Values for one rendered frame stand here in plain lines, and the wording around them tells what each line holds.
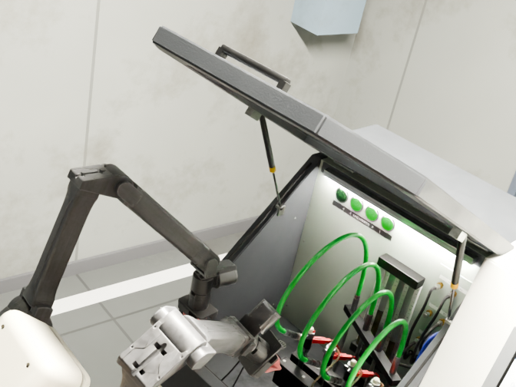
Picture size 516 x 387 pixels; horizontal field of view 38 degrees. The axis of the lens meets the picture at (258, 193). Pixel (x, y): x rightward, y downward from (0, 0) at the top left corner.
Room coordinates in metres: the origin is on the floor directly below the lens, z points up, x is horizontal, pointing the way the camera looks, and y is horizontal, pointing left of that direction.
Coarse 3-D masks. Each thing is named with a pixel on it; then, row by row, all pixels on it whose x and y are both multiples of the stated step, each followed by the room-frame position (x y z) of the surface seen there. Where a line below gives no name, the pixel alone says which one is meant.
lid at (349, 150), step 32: (160, 32) 1.43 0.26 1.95; (192, 64) 1.35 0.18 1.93; (224, 64) 1.31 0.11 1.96; (256, 64) 1.32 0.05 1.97; (256, 96) 1.24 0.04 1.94; (288, 96) 1.21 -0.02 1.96; (288, 128) 1.91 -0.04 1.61; (320, 128) 1.15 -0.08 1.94; (352, 160) 1.77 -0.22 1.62; (384, 160) 1.16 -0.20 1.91; (416, 192) 1.16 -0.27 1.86; (448, 224) 1.65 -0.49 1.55; (480, 224) 1.41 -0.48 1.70
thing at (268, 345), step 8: (264, 336) 1.38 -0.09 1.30; (272, 336) 1.37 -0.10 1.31; (264, 344) 1.33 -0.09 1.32; (272, 344) 1.35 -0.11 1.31; (280, 344) 1.35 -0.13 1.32; (256, 352) 1.31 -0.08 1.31; (264, 352) 1.32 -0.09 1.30; (272, 352) 1.33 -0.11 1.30; (240, 360) 1.34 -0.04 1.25; (248, 360) 1.34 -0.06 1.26; (256, 360) 1.31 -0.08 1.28; (264, 360) 1.32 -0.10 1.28; (248, 368) 1.32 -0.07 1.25; (256, 368) 1.31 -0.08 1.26
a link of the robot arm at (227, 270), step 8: (192, 264) 1.66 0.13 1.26; (208, 264) 1.61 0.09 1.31; (216, 264) 1.63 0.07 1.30; (224, 264) 1.68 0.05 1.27; (232, 264) 1.69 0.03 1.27; (200, 272) 1.62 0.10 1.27; (208, 272) 1.61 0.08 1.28; (216, 272) 1.63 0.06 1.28; (224, 272) 1.67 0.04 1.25; (232, 272) 1.68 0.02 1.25; (224, 280) 1.66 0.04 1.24; (232, 280) 1.67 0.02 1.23; (216, 288) 1.66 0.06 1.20
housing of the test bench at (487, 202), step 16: (368, 128) 2.31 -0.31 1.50; (384, 128) 2.34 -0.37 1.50; (384, 144) 2.20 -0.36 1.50; (400, 144) 2.23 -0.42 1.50; (416, 160) 2.13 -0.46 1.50; (432, 160) 2.16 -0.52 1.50; (432, 176) 2.04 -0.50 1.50; (448, 176) 2.07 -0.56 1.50; (464, 176) 2.10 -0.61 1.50; (448, 192) 1.96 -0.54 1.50; (464, 192) 1.98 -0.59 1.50; (480, 192) 2.00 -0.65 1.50; (496, 192) 2.03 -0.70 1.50; (480, 208) 1.90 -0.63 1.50; (496, 208) 1.92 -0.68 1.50; (512, 208) 1.94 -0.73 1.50; (496, 224) 1.82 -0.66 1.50; (512, 224) 1.84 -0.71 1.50; (512, 240) 1.75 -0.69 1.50
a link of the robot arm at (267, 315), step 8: (264, 304) 1.33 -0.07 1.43; (256, 312) 1.32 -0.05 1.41; (264, 312) 1.32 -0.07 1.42; (272, 312) 1.32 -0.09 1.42; (240, 320) 1.31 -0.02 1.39; (248, 320) 1.30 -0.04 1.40; (256, 320) 1.30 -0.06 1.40; (264, 320) 1.30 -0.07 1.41; (272, 320) 1.32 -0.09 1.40; (248, 328) 1.29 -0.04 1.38; (256, 328) 1.29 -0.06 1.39; (264, 328) 1.31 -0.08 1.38; (248, 344) 1.24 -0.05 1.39; (240, 352) 1.23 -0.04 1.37; (248, 352) 1.26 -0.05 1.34
